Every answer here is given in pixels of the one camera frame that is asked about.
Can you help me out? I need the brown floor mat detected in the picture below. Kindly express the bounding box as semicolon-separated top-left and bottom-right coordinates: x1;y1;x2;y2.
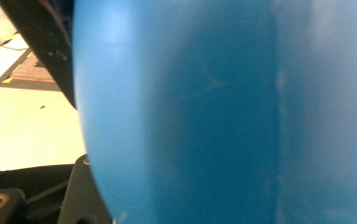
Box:
0;49;63;92

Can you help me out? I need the blue bottle with white cap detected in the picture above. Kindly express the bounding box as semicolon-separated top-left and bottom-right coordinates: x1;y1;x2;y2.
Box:
72;0;357;224

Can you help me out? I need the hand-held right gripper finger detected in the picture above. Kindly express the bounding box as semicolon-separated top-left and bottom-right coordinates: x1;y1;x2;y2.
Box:
57;153;115;224

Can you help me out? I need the black frame post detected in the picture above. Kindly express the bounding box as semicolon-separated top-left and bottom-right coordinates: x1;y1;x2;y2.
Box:
0;0;78;110

